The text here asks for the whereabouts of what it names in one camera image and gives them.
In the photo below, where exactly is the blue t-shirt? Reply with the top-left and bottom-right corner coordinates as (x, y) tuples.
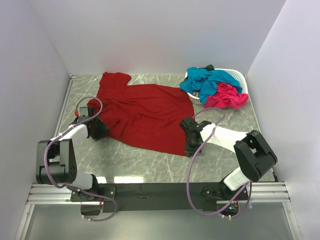
(179, 67), (243, 104)

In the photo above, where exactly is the white laundry basket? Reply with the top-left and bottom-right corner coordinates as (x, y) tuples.
(187, 68), (249, 105)

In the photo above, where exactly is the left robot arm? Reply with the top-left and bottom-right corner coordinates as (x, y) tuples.
(35, 106), (109, 201)

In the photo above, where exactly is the dark green garment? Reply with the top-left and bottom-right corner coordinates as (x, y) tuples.
(205, 64), (215, 71)

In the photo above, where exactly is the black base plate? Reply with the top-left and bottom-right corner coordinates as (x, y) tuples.
(69, 182), (250, 215)

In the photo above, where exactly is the red t-shirt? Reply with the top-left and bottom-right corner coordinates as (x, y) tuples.
(87, 72), (195, 156)

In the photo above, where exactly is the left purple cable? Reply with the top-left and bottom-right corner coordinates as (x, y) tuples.
(43, 96), (119, 223)

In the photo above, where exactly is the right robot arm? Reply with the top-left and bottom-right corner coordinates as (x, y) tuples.
(179, 116), (278, 200)

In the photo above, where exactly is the pink t-shirt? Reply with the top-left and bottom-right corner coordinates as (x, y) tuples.
(204, 82), (249, 109)

